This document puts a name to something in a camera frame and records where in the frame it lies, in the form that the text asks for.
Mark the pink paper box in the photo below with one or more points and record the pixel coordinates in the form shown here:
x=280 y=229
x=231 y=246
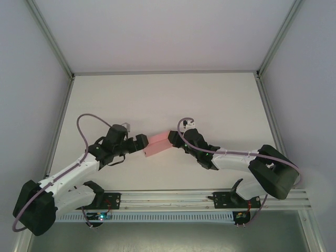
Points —
x=157 y=144

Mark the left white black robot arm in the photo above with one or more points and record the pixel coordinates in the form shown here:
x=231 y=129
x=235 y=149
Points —
x=68 y=170

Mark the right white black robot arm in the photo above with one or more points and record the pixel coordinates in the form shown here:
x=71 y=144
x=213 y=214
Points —
x=231 y=160

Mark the small green circuit board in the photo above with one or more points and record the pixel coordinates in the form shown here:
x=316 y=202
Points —
x=101 y=216
x=241 y=216

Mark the grey metal panel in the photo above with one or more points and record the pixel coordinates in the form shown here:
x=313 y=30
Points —
x=168 y=239

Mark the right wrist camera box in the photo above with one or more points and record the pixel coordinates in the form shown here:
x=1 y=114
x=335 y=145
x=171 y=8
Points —
x=190 y=124

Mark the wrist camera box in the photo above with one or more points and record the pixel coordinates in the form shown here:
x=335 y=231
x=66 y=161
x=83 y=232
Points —
x=190 y=124
x=126 y=126

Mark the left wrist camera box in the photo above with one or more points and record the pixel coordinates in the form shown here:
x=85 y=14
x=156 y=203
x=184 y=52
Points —
x=126 y=126

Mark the aluminium table side rail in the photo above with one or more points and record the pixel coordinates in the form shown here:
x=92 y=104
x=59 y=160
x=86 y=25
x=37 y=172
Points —
x=266 y=105
x=65 y=105

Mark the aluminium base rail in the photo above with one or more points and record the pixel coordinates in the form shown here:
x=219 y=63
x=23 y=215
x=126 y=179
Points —
x=170 y=200

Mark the aluminium frame post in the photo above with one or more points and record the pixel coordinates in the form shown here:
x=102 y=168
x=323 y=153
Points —
x=278 y=39
x=51 y=39

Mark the aluminium lower frame bar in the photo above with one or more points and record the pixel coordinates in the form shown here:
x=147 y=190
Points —
x=22 y=244
x=312 y=231

